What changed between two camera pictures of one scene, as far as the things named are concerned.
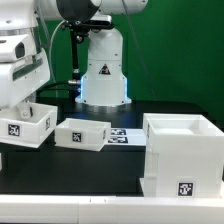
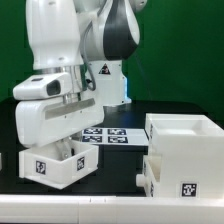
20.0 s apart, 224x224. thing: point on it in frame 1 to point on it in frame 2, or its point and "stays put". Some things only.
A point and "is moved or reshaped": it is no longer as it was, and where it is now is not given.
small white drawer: [82, 134] is moved or reshaped
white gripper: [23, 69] to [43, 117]
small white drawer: [34, 131] is moved or reshaped
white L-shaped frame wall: [94, 209] stays put
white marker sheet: [128, 136] stays put
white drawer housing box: [183, 156] stays put
